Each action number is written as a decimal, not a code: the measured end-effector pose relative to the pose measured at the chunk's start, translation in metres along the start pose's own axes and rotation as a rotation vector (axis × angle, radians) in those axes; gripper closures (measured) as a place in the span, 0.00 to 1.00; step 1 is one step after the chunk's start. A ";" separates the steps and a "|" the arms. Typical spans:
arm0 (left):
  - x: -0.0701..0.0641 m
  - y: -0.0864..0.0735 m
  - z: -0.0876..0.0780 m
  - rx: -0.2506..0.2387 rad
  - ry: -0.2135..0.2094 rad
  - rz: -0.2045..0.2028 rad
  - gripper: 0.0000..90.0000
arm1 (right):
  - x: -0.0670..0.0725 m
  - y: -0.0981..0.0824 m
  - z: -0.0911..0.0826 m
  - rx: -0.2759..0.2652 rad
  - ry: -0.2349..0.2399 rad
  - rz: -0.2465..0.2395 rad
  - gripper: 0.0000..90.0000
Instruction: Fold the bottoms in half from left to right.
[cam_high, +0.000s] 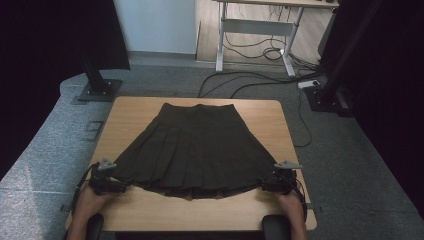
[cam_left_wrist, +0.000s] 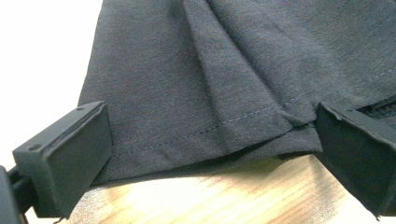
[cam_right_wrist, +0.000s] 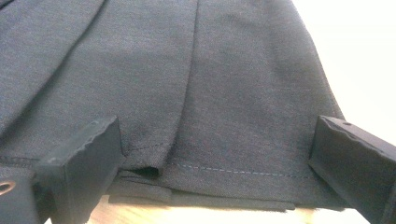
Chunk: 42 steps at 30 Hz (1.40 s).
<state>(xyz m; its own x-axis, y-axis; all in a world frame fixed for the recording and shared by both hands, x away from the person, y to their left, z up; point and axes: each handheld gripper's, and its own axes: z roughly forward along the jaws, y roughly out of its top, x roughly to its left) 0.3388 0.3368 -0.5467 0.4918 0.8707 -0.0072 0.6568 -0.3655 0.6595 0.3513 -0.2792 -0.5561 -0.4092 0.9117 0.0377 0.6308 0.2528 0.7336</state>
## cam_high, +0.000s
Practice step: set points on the white metal desk frame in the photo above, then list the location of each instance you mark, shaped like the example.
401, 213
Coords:
256, 27

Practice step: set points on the black chair armrest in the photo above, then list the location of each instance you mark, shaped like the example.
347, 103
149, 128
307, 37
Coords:
276, 228
95, 228

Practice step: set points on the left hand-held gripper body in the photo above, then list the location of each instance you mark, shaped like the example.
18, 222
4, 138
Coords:
101, 185

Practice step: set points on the black stand base left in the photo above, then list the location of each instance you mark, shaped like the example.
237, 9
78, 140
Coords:
98, 83

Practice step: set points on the dark pleated skirt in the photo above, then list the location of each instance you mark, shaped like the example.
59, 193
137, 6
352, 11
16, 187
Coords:
196, 150

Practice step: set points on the person's left hand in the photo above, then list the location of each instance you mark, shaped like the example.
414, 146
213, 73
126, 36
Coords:
90, 201

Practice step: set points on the person's right hand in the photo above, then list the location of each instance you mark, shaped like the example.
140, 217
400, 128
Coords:
293, 203

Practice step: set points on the black metal stand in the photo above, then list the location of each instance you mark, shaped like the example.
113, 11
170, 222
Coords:
328, 90

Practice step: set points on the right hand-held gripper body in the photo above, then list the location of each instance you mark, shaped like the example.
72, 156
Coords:
283, 181

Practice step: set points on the white power strip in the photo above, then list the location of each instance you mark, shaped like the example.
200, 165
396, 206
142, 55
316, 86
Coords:
308, 84

